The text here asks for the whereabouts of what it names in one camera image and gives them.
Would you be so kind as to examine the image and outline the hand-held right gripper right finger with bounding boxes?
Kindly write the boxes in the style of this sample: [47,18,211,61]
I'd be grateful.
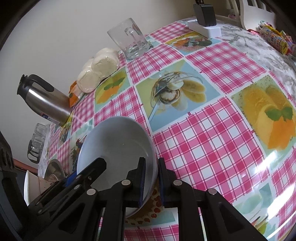
[158,158,266,241]

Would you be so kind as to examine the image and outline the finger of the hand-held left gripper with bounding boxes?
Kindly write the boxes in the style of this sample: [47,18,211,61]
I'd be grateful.
[29,158,107,215]

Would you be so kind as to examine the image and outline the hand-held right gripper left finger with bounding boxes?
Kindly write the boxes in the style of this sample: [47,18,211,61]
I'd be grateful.
[57,157,148,241]

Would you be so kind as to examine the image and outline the strawberry print bowl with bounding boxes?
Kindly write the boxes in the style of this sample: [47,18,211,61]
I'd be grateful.
[125,183,162,219]

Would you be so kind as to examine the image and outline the small white floral bowl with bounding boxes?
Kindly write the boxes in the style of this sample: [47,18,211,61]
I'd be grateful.
[77,116,159,218]

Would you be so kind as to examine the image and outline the round stainless steel basin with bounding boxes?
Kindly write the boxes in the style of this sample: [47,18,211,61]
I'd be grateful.
[44,159,67,182]

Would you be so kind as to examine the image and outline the white square bowl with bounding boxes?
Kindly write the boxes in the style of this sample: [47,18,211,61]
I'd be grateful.
[24,170,50,205]

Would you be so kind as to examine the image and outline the clear glass tumbler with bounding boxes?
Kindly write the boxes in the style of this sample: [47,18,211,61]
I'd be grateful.
[30,134,45,151]
[35,123,48,137]

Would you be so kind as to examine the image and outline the pink checked tablecloth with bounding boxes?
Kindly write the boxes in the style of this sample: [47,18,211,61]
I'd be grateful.
[46,21,296,241]

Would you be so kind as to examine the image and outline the brick red panel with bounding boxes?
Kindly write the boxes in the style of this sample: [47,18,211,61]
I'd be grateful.
[13,159,38,173]

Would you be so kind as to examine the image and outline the orange snack packet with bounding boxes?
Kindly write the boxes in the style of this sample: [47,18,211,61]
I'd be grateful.
[69,81,85,108]

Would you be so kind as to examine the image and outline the stainless steel thermos jug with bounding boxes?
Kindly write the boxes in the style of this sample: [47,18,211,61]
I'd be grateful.
[17,74,73,127]

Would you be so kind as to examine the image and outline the bag of white steamed buns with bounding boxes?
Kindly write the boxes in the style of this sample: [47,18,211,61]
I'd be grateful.
[77,47,120,93]

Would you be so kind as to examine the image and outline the clear glass mug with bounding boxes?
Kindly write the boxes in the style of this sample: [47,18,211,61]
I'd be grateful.
[107,18,150,60]

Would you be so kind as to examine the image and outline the black charger adapter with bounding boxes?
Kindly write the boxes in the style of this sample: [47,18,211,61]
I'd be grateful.
[193,0,217,27]

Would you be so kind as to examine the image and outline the colourful toy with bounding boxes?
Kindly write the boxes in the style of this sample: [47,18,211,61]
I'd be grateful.
[247,21,296,55]

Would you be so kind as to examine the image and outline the white plastic chair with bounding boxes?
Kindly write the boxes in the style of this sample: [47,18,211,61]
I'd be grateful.
[214,0,277,29]

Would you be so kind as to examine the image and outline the glass coffee pot black handle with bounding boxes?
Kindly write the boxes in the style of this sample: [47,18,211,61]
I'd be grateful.
[27,144,42,164]

